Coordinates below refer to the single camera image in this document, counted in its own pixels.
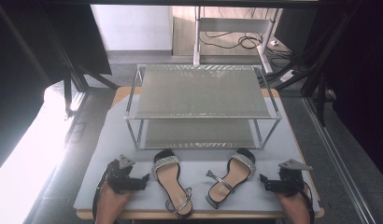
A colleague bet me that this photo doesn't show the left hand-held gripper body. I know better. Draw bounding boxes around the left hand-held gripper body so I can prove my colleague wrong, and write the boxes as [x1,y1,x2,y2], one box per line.
[106,154,136,194]

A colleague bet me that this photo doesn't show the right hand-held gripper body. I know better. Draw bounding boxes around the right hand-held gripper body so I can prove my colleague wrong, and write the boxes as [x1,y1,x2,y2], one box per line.
[276,159,314,197]

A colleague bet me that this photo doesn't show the black sandal with silver straps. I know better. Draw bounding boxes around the black sandal with silver straps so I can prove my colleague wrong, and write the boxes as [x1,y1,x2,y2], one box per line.
[151,148,194,218]
[206,147,258,210]

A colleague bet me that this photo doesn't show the two-tier metal shoe rack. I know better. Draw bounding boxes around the two-tier metal shoe rack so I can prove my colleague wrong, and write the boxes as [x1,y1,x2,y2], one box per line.
[123,63,283,151]

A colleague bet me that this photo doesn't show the person's right hand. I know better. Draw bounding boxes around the person's right hand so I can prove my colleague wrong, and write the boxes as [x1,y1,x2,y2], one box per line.
[277,186,312,220]

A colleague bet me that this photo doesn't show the person's left hand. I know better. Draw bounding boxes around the person's left hand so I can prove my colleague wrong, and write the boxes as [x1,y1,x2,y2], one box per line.
[97,182,133,220]

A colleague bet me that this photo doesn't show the grey table mat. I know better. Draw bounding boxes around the grey table mat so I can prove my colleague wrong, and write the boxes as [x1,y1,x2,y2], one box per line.
[73,92,321,214]

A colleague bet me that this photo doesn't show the white power strip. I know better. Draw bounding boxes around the white power strip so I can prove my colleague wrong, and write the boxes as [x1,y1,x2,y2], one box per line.
[279,69,298,83]

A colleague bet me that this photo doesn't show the dark curtain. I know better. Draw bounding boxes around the dark curtain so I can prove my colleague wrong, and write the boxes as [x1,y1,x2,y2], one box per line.
[323,0,383,183]
[0,0,113,176]

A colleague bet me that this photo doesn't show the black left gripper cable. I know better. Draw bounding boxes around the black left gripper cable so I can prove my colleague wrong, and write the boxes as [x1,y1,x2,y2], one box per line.
[92,169,113,224]

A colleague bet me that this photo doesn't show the aluminium floor rail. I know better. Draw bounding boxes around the aluminium floor rail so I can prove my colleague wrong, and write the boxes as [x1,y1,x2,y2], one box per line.
[303,96,377,224]

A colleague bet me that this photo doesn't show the black metal frame struts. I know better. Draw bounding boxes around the black metal frame struts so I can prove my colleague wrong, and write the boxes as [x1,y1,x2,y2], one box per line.
[49,31,121,119]
[267,0,365,127]

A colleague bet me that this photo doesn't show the black floor cables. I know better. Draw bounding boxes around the black floor cables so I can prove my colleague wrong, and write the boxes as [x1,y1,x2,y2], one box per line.
[200,7,293,60]

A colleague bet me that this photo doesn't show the white metal desk frame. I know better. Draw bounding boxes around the white metal desk frame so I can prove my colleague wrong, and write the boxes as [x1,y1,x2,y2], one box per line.
[192,6,279,75]

